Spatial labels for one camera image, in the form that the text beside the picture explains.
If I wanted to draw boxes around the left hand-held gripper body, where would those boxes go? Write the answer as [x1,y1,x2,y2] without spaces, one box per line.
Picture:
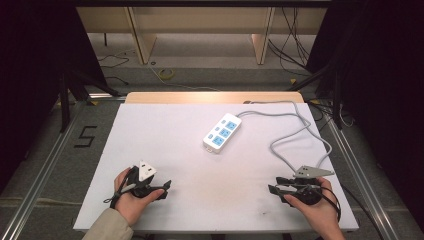
[127,160,158,199]

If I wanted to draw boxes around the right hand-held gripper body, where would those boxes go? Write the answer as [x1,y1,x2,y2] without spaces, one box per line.
[292,165,336,206]

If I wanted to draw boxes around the person's right hand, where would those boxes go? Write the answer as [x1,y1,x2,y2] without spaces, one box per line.
[283,177,342,232]

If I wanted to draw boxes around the person's left hand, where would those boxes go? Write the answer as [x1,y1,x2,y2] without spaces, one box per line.
[113,167,165,228]

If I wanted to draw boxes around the white power strip blue sockets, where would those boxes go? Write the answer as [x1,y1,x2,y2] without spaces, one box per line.
[202,112,243,155]

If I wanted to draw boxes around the black metal stand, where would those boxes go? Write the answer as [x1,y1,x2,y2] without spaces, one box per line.
[57,66,122,134]
[287,61,345,131]

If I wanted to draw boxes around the wooden table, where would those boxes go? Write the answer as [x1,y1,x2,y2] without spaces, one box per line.
[124,91,305,105]

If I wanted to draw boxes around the yellow tape roll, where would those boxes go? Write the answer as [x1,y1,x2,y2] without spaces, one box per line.
[157,67,175,81]

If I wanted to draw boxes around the black curtain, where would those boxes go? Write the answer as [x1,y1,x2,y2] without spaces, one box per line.
[305,0,424,231]
[0,0,108,191]

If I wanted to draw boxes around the light wooden desk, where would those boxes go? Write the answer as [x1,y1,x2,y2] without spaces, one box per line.
[76,6,329,66]

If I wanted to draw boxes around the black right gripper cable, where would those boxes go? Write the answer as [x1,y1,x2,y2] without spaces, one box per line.
[316,185,342,223]

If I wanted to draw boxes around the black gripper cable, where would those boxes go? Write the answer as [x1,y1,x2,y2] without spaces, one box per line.
[316,185,342,223]
[103,166,138,210]

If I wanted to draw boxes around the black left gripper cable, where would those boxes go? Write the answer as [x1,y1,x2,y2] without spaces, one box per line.
[103,166,138,210]

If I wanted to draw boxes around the aluminium floor rail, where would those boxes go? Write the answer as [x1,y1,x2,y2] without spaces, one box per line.
[323,113,402,240]
[0,99,88,240]

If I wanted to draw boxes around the grey power strip cable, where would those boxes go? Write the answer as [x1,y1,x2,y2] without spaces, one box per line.
[237,99,334,174]

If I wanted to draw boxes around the white floor cable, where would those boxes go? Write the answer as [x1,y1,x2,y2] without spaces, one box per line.
[146,61,222,92]

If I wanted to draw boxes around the thin black floor cable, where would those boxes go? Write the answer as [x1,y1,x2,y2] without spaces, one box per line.
[105,75,130,87]
[97,54,131,70]

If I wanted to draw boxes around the bundle of black cables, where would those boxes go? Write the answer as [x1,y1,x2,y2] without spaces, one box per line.
[267,6,312,73]

